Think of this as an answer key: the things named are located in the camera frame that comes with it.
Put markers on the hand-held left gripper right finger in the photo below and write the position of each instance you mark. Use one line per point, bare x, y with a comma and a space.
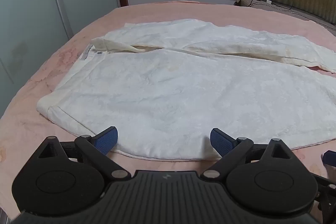
221, 142

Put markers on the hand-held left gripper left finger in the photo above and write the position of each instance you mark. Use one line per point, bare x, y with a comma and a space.
106, 140

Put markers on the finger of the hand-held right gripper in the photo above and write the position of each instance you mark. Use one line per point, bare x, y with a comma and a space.
329, 157

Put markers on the white pants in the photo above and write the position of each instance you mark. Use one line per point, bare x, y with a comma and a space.
168, 87

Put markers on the pink floral blanket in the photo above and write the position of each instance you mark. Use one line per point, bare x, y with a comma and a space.
31, 124

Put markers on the frosted glass wardrobe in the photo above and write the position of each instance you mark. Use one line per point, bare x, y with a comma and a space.
39, 3

